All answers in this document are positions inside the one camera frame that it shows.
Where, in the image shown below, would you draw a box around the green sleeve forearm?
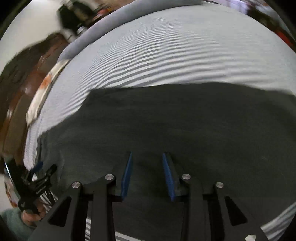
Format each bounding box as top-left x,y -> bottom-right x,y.
1,208 -> 35,240

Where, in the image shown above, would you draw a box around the person's left hand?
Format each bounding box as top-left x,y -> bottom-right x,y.
21,199 -> 46,227

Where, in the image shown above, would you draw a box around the black denim pants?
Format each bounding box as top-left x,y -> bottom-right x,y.
37,83 -> 295,240

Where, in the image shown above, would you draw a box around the grey rolled duvet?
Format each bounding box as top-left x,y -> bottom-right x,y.
58,0 -> 202,61

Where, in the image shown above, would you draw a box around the dark wooden headboard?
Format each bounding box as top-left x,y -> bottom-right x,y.
1,33 -> 68,164

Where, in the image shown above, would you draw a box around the black hanging jacket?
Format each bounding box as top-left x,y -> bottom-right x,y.
57,1 -> 95,36

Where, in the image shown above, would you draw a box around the floral pillow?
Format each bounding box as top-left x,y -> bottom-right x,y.
26,59 -> 70,126

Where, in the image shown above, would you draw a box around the grey white striped bedsheet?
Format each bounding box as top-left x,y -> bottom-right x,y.
24,3 -> 295,240

